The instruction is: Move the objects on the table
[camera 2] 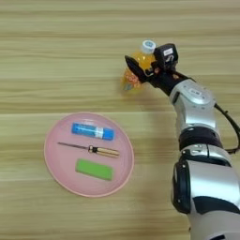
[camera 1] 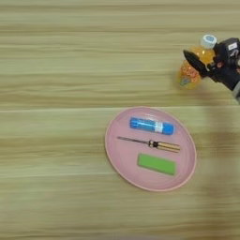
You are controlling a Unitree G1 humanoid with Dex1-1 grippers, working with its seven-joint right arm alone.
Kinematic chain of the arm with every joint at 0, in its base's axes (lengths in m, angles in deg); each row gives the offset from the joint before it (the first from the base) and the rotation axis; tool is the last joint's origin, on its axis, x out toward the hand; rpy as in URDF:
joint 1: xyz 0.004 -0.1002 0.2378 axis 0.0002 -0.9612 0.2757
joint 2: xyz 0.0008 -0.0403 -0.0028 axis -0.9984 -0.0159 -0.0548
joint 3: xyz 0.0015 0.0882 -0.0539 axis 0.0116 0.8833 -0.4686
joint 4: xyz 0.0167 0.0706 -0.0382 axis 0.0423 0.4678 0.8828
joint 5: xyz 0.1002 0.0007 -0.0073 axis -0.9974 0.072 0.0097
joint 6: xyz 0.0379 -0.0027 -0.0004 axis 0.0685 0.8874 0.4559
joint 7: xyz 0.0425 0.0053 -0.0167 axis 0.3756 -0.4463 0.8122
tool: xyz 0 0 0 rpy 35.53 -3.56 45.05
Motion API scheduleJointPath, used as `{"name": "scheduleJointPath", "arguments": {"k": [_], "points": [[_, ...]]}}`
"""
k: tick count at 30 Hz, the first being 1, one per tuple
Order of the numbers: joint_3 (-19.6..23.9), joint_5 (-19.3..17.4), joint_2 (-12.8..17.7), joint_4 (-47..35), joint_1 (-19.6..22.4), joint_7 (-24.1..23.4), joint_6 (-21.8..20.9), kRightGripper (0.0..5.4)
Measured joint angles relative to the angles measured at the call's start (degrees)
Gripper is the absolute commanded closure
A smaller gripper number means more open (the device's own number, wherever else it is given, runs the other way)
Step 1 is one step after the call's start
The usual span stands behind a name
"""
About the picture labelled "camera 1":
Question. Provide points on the green rectangular block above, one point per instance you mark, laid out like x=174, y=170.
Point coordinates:
x=156, y=164

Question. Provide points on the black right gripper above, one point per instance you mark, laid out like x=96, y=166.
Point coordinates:
x=228, y=70

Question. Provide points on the pink round plate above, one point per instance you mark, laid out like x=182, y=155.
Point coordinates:
x=125, y=156

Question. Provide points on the blue glue stick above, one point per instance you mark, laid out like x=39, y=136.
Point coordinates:
x=150, y=125

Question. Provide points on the small black box white label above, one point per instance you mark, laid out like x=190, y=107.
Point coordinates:
x=230, y=47

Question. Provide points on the orange juice bottle white cap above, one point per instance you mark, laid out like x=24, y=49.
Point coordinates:
x=189, y=73

